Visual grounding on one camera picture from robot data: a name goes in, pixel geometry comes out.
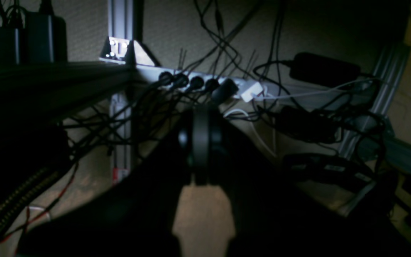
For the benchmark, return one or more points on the white power strip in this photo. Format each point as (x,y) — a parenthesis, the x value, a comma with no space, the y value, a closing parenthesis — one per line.
(196,82)

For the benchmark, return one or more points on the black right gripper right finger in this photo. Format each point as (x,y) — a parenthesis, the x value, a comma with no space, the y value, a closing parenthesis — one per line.
(273,218)

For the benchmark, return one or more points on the black power adapter brick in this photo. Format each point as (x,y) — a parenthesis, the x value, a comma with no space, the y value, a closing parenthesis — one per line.
(321,70)

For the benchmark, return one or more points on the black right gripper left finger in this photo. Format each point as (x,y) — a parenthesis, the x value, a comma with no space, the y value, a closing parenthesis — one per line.
(132,219)

